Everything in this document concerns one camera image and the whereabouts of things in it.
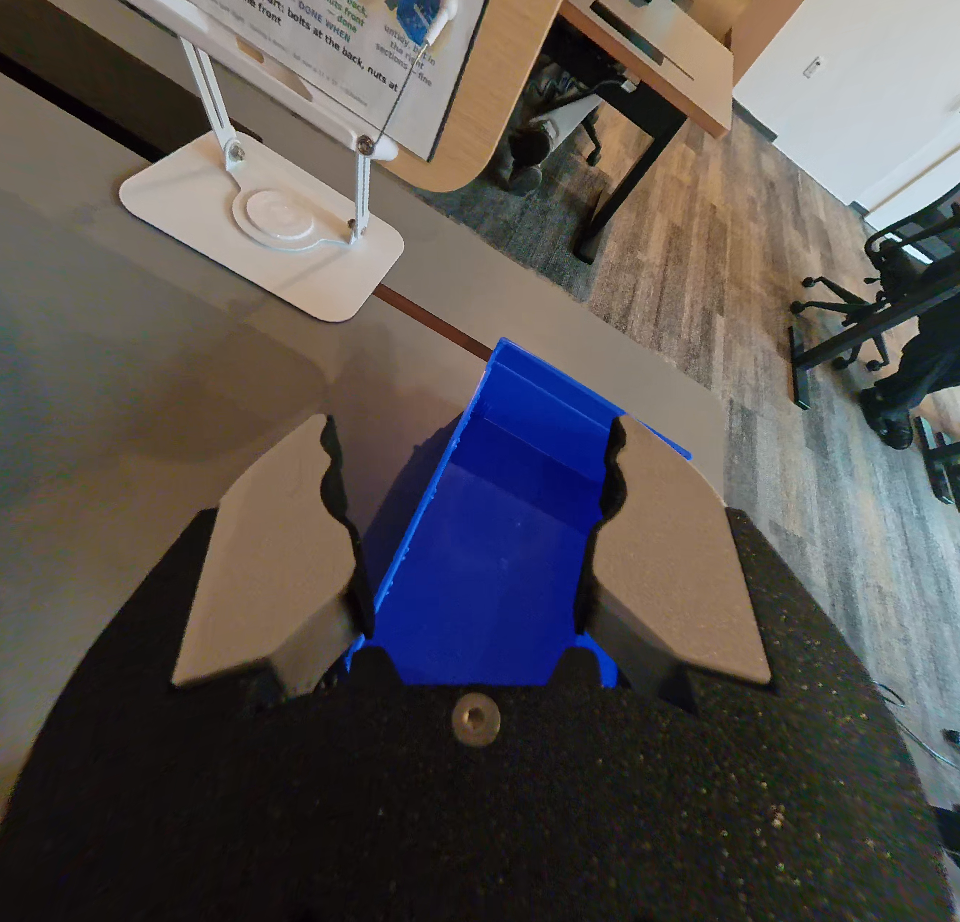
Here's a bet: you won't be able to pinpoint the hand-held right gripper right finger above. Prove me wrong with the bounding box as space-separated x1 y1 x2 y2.
573 414 774 698

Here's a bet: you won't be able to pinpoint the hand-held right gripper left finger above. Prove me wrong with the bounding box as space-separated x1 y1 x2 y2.
171 412 378 698

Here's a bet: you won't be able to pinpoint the blue plastic bin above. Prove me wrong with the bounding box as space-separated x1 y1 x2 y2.
343 337 693 692

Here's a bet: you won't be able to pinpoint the wooden desk black legs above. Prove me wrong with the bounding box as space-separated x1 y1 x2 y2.
558 0 735 265
787 262 960 507

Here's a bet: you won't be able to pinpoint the black office chair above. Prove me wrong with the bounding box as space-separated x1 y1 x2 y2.
791 183 960 373

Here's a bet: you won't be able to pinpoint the white document stand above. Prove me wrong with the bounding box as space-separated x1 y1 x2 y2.
88 0 460 323

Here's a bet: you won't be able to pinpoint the wooden partition panel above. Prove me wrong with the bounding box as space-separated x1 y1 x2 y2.
386 0 582 194

